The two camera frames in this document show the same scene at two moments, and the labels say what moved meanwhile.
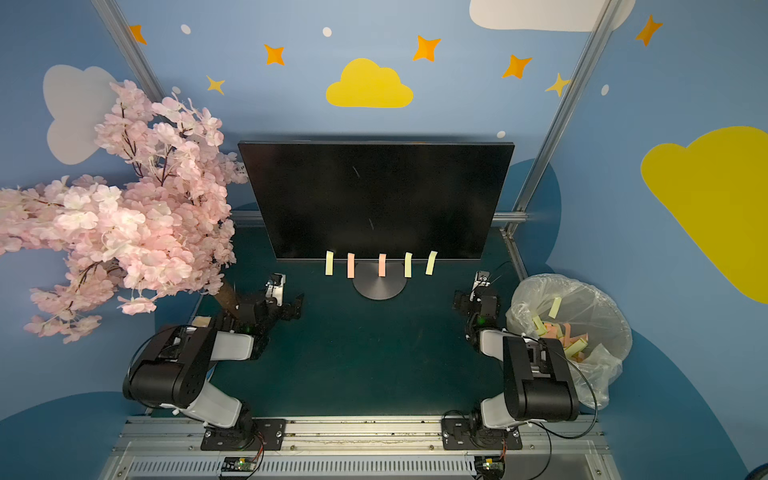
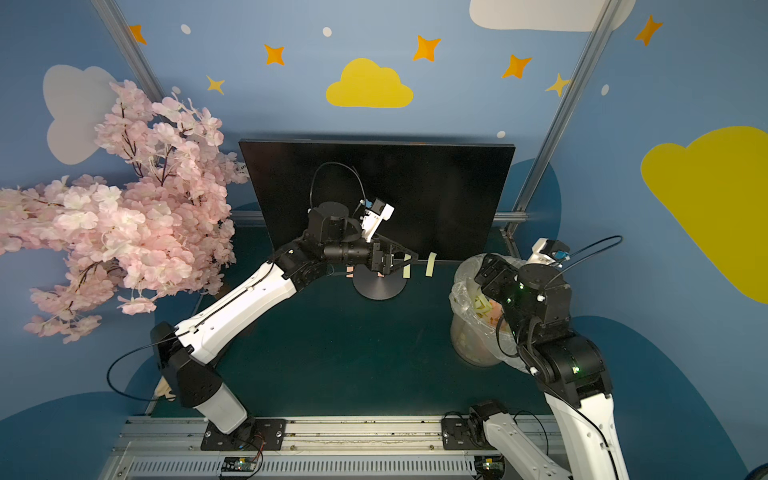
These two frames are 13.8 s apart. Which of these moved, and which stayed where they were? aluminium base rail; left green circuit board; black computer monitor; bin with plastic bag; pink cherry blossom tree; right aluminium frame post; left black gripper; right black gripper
Moved: right black gripper; bin with plastic bag; left black gripper
Stayed: right aluminium frame post; black computer monitor; pink cherry blossom tree; left green circuit board; aluminium base rail
